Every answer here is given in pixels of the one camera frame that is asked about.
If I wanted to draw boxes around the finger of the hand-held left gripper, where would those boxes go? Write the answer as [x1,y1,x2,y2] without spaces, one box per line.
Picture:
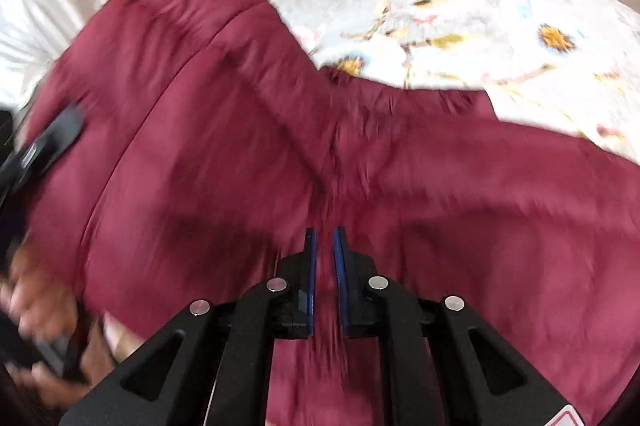
[0,103,86,207]

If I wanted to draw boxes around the white floral fleece blanket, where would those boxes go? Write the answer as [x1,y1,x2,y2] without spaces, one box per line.
[270,0,640,157]

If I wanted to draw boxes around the maroon puffer jacket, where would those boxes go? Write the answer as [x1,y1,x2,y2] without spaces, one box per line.
[22,0,640,426]

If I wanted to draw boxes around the white satin curtain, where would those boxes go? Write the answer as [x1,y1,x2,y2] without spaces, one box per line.
[0,0,138,117]

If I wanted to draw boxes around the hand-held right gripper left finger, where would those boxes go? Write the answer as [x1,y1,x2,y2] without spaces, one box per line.
[60,226,318,426]

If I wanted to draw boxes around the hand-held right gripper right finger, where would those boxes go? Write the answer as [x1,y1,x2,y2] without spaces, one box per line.
[332,225,576,426]

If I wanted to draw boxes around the person's left hand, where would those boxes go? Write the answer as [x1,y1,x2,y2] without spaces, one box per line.
[0,246,116,407]

